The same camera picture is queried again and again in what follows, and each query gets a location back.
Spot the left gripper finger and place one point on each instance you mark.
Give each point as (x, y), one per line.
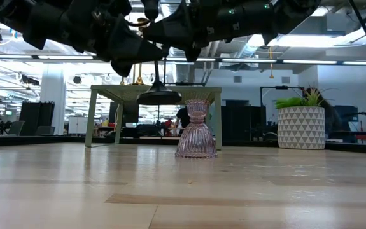
(131, 51)

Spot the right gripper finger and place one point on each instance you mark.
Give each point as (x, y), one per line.
(182, 31)

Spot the slim gold candlestick holder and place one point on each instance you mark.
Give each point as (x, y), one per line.
(139, 82)

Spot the slim black candlestick holder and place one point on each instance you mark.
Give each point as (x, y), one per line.
(158, 97)

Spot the pink ribbed glass candle holder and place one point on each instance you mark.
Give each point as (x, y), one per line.
(196, 140)

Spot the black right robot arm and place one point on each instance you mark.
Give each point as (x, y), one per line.
(297, 12)

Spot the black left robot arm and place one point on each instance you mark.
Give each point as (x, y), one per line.
(4, 12)

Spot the green perforated metal shelf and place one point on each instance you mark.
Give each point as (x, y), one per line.
(112, 90)

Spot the white building pillar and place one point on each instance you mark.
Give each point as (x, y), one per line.
(53, 95)

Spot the person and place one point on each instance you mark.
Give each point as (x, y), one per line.
(182, 117)

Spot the white cabinet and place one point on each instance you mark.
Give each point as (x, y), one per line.
(77, 125)

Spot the black partition panel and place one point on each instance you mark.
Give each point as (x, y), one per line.
(36, 117)
(243, 121)

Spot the succulent in white patterned pot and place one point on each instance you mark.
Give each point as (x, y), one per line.
(300, 127)

